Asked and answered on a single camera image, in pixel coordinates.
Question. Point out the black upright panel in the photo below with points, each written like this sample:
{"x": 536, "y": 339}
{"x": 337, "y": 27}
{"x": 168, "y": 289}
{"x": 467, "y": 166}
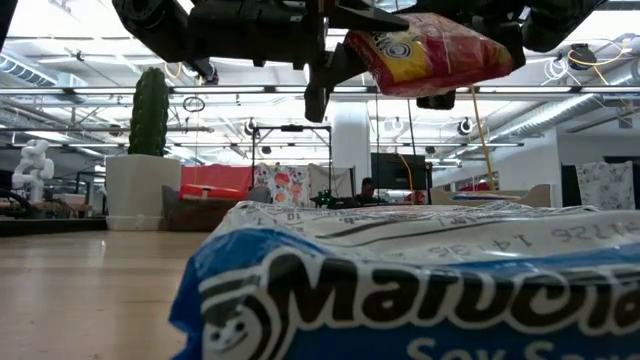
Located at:
{"x": 571, "y": 187}

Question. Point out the light grey bin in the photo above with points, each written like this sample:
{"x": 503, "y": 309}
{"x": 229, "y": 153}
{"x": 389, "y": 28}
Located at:
{"x": 537, "y": 197}

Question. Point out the blue Maruchan ramen packet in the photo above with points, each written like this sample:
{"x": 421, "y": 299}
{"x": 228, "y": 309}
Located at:
{"x": 400, "y": 300}
{"x": 480, "y": 196}

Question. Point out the white hexagonal planter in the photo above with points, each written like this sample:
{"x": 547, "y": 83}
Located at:
{"x": 142, "y": 195}

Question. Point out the long ceiling light bar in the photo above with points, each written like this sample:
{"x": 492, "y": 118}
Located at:
{"x": 225, "y": 90}

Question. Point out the red Maruchan ramen packet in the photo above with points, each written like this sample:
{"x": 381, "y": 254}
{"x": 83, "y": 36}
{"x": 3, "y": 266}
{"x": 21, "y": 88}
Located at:
{"x": 440, "y": 60}

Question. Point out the green cactus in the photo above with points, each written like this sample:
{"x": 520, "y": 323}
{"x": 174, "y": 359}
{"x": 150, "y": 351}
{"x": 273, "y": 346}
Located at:
{"x": 149, "y": 115}

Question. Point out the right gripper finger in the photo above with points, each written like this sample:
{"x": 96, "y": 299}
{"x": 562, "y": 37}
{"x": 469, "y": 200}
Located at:
{"x": 510, "y": 37}
{"x": 436, "y": 101}

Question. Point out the white robot figure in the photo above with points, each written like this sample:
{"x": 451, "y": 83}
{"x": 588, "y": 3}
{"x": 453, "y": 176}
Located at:
{"x": 32, "y": 167}

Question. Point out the black monitor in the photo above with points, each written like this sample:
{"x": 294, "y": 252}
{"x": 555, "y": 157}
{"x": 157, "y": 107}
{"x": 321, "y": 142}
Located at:
{"x": 395, "y": 172}

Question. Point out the black aluminium table frame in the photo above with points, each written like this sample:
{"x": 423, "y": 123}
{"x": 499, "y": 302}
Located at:
{"x": 50, "y": 227}

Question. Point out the white building column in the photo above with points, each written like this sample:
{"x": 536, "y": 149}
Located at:
{"x": 351, "y": 150}

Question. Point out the white patterned cloth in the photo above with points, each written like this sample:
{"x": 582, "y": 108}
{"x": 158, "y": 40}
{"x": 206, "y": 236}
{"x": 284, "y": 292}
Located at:
{"x": 605, "y": 185}

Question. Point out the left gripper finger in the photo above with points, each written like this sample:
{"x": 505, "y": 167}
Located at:
{"x": 365, "y": 15}
{"x": 345, "y": 70}

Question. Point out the black frame rig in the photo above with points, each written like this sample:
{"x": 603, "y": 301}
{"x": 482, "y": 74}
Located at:
{"x": 292, "y": 128}

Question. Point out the person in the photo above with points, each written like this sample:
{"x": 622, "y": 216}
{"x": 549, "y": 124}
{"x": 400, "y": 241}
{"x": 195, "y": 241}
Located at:
{"x": 367, "y": 192}

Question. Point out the dark grey bin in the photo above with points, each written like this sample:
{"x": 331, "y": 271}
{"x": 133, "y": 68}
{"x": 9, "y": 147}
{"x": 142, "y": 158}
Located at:
{"x": 195, "y": 215}

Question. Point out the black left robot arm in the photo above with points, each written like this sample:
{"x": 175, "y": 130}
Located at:
{"x": 150, "y": 25}

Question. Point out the colourful floral cloth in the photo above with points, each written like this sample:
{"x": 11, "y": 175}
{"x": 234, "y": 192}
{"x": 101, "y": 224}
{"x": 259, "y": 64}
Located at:
{"x": 287, "y": 182}

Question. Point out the orange Maruchan ramen packet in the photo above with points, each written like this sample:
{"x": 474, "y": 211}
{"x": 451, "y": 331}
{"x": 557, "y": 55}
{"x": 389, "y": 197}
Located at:
{"x": 212, "y": 192}

